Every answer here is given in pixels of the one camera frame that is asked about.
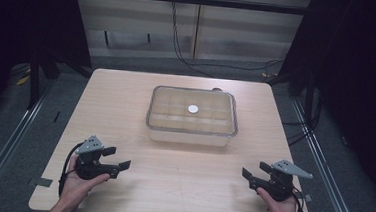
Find clear container lid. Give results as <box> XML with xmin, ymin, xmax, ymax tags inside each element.
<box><xmin>144</xmin><ymin>84</ymin><xmax>242</xmax><ymax>139</ymax></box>

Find black metal stand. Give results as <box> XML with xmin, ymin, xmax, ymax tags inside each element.
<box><xmin>25</xmin><ymin>50</ymin><xmax>44</xmax><ymax>112</ymax></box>

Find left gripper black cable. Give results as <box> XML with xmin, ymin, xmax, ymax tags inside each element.
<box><xmin>56</xmin><ymin>140</ymin><xmax>85</xmax><ymax>199</ymax></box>

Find grey tape piece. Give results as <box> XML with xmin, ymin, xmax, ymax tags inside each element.
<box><xmin>34</xmin><ymin>177</ymin><xmax>55</xmax><ymax>189</ymax></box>

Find metal floor rail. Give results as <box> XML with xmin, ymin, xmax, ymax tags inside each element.
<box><xmin>283</xmin><ymin>96</ymin><xmax>372</xmax><ymax>212</ymax></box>
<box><xmin>0</xmin><ymin>75</ymin><xmax>56</xmax><ymax>212</ymax></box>

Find person's left hand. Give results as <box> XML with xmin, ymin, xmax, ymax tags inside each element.
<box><xmin>58</xmin><ymin>153</ymin><xmax>112</xmax><ymax>212</ymax></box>

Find black floor cables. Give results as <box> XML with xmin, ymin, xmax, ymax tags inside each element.
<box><xmin>279</xmin><ymin>102</ymin><xmax>322</xmax><ymax>149</ymax></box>

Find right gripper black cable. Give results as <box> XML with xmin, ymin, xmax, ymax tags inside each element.
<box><xmin>290</xmin><ymin>188</ymin><xmax>306</xmax><ymax>212</ymax></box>

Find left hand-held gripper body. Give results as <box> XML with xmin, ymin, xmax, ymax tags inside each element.
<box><xmin>72</xmin><ymin>133</ymin><xmax>124</xmax><ymax>183</ymax></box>

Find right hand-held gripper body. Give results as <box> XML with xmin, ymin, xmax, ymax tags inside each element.
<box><xmin>247</xmin><ymin>156</ymin><xmax>315</xmax><ymax>205</ymax></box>

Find black horizontal bar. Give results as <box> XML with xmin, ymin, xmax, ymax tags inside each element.
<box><xmin>84</xmin><ymin>0</ymin><xmax>309</xmax><ymax>16</ymax></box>

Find black wall cable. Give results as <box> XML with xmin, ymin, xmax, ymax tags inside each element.
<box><xmin>165</xmin><ymin>1</ymin><xmax>288</xmax><ymax>83</ymax></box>

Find yellow floor object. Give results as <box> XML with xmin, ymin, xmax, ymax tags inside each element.
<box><xmin>15</xmin><ymin>73</ymin><xmax>31</xmax><ymax>87</ymax></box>

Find clear plastic container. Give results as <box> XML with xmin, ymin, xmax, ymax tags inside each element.
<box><xmin>144</xmin><ymin>116</ymin><xmax>239</xmax><ymax>149</ymax></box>

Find black curtain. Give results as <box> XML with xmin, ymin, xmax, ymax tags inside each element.
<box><xmin>269</xmin><ymin>0</ymin><xmax>376</xmax><ymax>200</ymax></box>
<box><xmin>0</xmin><ymin>0</ymin><xmax>97</xmax><ymax>140</ymax></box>

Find person's right hand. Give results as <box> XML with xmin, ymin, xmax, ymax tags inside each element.
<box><xmin>254</xmin><ymin>186</ymin><xmax>301</xmax><ymax>212</ymax></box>

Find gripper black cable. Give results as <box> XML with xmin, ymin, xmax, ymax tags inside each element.
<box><xmin>290</xmin><ymin>188</ymin><xmax>306</xmax><ymax>212</ymax></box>
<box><xmin>56</xmin><ymin>140</ymin><xmax>85</xmax><ymax>199</ymax></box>

